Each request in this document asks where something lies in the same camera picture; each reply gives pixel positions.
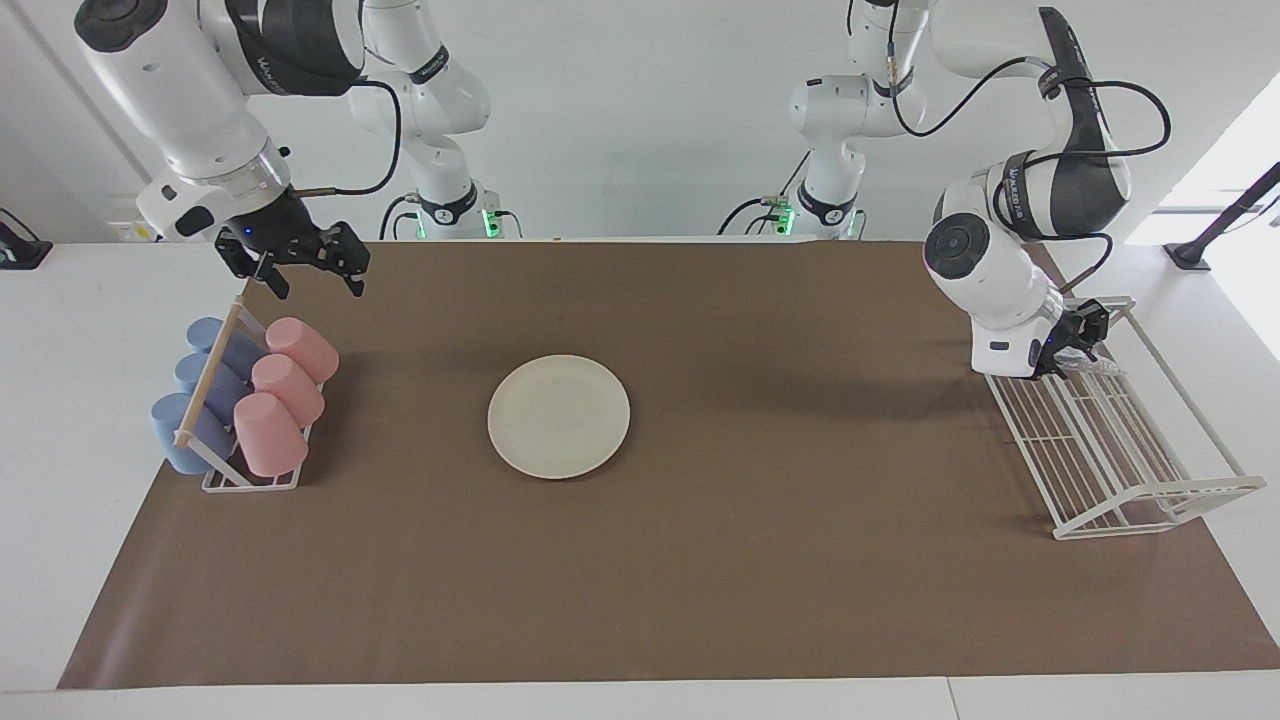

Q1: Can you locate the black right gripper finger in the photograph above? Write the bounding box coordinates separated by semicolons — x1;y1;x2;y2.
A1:
217;235;291;301
320;222;371;298

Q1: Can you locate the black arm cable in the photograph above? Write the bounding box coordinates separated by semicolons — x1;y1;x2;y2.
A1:
885;0;1172;293
300;80;403;198

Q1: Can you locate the black base cable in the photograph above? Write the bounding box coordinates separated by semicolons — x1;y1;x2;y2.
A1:
379;194;421;241
715;150;813;237

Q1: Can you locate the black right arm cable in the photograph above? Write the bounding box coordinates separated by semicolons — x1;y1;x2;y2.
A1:
300;80;403;198

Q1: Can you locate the white cup rack wooden handle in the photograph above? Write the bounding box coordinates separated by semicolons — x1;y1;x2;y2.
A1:
173;297;313;493

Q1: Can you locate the brown paper table mat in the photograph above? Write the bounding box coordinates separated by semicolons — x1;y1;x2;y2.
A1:
57;240;1280;691

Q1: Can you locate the pink plastic cup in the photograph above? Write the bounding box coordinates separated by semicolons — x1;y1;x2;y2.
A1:
265;317;340;386
233;392;309;478
251;354;326;429

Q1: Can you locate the black angled stand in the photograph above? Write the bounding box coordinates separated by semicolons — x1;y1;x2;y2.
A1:
1164;160;1280;272

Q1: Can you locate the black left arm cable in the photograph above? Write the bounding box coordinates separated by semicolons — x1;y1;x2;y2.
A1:
885;0;1172;293

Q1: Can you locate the white wire dish rack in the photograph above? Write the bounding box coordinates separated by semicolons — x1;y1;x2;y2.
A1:
985;295;1268;541

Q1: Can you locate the blue plastic cup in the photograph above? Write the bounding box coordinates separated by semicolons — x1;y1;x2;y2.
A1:
174;352;251;421
186;317;263;377
150;393;237;475

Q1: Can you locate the black table clamp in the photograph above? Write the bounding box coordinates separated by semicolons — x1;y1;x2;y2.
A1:
0;207;53;270

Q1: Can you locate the cream round plate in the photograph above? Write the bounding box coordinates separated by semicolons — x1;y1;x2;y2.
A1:
487;354;632;482

